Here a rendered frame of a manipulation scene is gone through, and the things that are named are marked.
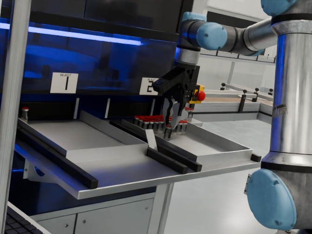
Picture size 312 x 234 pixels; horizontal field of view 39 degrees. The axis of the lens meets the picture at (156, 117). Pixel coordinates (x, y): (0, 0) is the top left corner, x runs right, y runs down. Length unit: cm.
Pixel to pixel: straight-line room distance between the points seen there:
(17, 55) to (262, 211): 55
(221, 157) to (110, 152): 34
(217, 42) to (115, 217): 76
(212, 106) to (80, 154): 101
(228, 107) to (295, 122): 119
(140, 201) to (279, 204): 90
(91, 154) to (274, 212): 47
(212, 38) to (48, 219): 76
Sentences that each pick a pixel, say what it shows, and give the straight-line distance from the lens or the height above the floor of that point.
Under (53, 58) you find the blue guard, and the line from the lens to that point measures 127.
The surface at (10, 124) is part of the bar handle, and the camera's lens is 65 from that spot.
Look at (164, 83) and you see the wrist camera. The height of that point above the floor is 107.
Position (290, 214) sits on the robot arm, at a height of 95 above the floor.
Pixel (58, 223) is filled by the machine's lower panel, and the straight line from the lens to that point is 149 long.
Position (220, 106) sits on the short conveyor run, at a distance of 201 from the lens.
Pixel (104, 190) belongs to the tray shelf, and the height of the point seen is 87.
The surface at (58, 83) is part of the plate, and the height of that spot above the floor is 102.
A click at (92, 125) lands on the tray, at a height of 88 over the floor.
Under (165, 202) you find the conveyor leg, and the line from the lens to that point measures 203.
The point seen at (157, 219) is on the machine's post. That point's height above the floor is 47.
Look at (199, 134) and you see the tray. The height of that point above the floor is 89.
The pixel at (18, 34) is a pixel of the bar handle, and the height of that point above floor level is 120.
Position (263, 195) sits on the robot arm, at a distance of 89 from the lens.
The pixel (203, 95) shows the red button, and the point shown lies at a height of 100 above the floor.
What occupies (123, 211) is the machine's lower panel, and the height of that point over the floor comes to 54.
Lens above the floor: 126
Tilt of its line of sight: 13 degrees down
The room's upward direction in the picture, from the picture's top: 11 degrees clockwise
